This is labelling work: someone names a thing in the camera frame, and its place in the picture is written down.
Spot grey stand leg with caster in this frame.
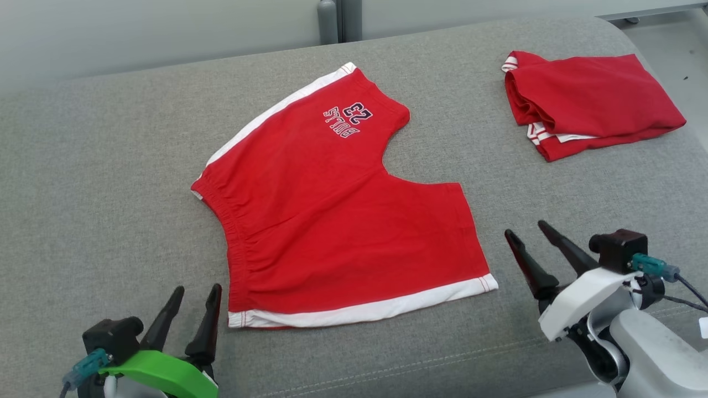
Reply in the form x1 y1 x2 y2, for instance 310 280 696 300
596 0 708 24

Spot black cable with teal plug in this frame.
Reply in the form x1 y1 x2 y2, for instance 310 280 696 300
631 253 708 311
60 348 114 398

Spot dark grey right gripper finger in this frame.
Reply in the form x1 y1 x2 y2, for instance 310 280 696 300
504 229 561 302
538 219 601 277

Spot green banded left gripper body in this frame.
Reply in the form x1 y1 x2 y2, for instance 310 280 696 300
99 349 220 398

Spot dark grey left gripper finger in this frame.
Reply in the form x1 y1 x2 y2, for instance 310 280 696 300
140 285 185 352
185 283 223 366

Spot grey fabric sofa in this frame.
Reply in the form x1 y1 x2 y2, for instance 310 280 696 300
0 15 708 398

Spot red jersey with white sleeves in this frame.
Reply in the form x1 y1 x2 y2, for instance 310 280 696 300
501 50 687 163

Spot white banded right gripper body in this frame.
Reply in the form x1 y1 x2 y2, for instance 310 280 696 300
537 269 641 342

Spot red shorts with white trim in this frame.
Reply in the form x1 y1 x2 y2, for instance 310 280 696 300
190 61 499 330

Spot grey metal partition post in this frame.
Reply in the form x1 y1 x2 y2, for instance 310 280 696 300
316 0 363 45

